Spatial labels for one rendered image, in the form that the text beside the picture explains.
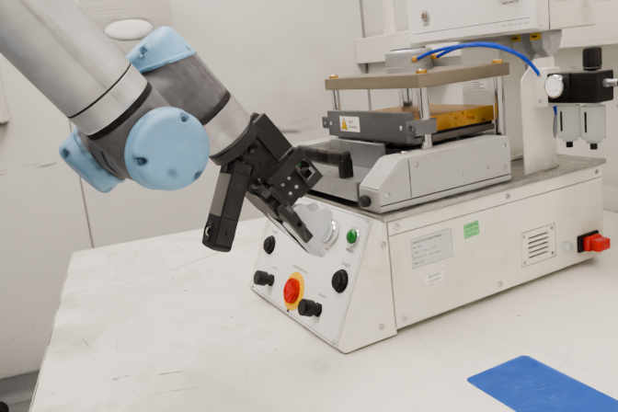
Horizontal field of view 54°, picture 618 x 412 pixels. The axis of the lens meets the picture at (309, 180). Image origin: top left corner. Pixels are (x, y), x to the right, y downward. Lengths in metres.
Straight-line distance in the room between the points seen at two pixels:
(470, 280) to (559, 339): 0.15
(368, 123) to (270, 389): 0.44
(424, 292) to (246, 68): 1.69
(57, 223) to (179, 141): 1.94
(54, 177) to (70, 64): 1.91
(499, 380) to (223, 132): 0.44
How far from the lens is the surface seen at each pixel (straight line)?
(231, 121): 0.72
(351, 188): 0.88
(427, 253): 0.88
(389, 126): 0.93
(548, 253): 1.07
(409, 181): 0.85
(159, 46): 0.70
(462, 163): 0.91
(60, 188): 2.44
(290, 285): 0.97
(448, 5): 1.16
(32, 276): 2.53
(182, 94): 0.70
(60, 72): 0.54
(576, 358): 0.85
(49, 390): 0.93
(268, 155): 0.77
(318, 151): 0.94
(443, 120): 0.96
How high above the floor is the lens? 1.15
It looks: 11 degrees down
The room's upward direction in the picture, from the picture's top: 6 degrees counter-clockwise
